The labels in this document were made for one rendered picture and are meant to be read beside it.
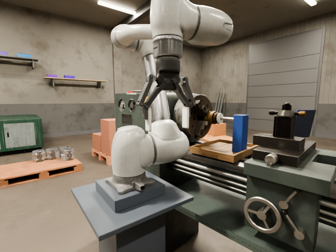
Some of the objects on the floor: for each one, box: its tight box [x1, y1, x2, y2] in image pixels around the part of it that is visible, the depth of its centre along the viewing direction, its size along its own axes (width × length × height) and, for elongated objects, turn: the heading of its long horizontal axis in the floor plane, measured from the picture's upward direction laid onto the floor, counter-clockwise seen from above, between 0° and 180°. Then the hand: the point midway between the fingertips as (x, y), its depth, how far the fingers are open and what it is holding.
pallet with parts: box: [0, 146, 83, 189], centre depth 321 cm, size 115×80×32 cm
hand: (168, 126), depth 61 cm, fingers open, 13 cm apart
